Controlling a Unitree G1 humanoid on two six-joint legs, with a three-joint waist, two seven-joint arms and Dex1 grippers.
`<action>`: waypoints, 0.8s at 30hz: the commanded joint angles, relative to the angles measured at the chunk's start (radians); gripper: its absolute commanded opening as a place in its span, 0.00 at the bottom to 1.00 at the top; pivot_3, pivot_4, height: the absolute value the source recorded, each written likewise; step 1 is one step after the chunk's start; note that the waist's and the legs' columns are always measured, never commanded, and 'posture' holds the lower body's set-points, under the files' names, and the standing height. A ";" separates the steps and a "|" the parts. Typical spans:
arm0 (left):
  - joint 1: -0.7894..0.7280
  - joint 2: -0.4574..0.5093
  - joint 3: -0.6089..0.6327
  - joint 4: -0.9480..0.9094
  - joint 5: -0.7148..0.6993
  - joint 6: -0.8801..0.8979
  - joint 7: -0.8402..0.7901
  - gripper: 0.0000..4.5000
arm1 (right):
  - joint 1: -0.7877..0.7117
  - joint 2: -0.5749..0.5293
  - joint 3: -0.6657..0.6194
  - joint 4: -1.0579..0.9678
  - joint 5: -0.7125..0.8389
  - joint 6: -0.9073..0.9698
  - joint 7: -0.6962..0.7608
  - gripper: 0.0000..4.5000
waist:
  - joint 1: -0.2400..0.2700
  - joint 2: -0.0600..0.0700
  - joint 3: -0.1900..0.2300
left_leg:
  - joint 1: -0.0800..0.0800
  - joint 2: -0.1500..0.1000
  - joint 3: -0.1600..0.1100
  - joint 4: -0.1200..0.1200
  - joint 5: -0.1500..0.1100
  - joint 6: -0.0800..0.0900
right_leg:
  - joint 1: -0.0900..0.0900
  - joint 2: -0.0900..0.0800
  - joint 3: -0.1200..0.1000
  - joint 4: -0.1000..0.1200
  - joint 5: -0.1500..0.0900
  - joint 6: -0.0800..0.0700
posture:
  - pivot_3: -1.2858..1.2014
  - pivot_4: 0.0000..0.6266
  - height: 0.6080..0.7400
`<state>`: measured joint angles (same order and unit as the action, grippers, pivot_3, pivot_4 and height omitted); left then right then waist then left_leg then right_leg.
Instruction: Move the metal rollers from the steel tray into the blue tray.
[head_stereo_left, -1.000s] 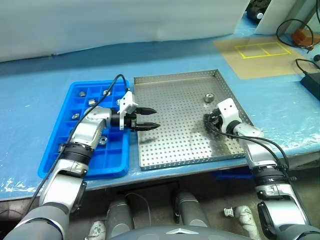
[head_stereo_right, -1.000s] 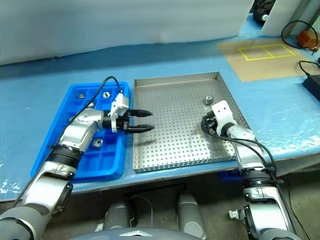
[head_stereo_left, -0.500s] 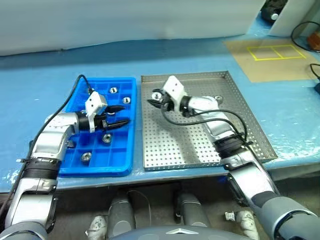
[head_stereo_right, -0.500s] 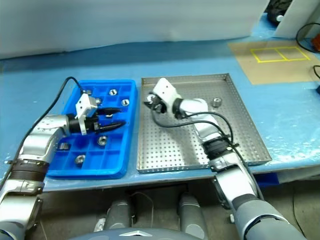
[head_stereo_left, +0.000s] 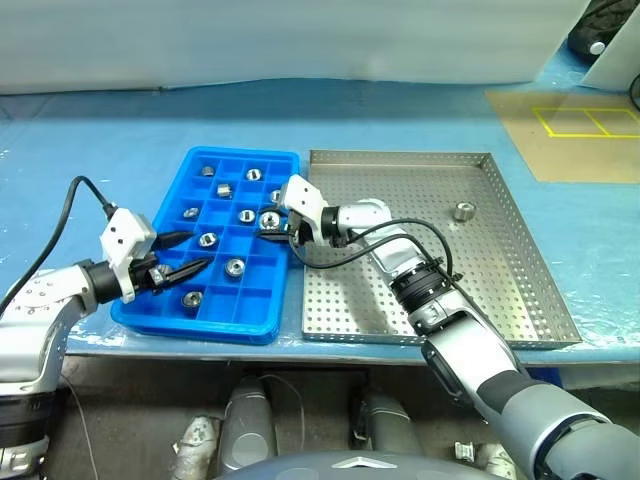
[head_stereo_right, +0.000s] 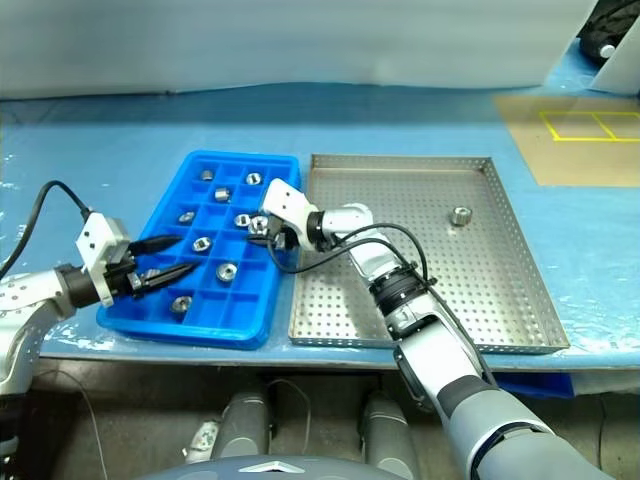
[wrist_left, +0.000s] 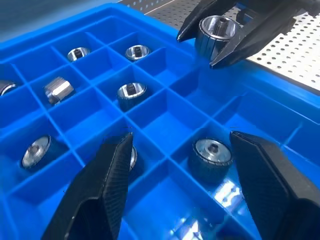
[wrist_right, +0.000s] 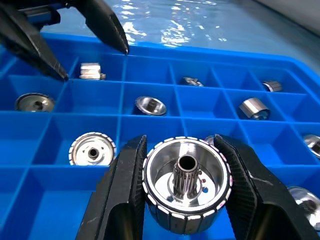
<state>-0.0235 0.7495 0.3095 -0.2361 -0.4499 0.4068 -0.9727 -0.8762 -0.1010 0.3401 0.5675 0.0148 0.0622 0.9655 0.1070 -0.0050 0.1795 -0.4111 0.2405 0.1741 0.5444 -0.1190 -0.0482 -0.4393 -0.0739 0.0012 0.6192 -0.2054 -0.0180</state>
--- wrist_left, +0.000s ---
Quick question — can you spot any blue compartment tray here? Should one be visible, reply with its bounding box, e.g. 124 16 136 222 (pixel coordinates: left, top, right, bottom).
0 2 320 240

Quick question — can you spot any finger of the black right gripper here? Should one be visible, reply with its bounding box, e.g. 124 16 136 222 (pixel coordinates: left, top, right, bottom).
209 0 310 70
176 0 227 43

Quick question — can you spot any perforated metal tray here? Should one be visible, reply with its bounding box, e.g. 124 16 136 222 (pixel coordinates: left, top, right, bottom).
122 0 320 92

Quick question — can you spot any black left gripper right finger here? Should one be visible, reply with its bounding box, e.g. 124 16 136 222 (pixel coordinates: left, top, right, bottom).
229 130 320 240

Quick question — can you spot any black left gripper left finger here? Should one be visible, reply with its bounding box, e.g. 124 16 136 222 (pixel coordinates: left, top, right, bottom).
41 131 135 240

